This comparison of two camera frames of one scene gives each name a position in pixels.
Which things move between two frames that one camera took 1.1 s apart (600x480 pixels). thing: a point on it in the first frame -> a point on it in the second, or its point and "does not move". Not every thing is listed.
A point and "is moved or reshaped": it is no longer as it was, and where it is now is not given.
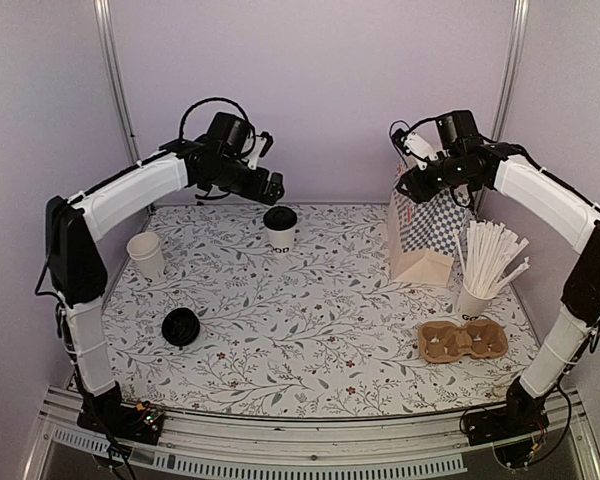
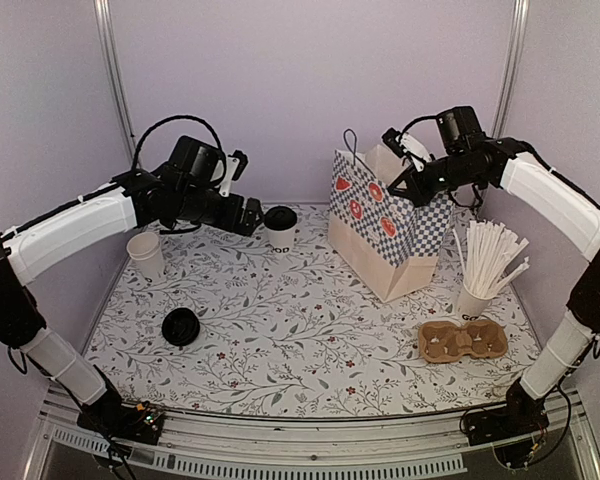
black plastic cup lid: x=279 y=218 does not move
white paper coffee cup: x=280 y=243 does not move
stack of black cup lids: x=181 y=327 does not move
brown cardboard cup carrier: x=444 y=341 does not move
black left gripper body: x=247 y=188 -> x=228 y=220
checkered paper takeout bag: x=425 y=235 is moved or reshaped
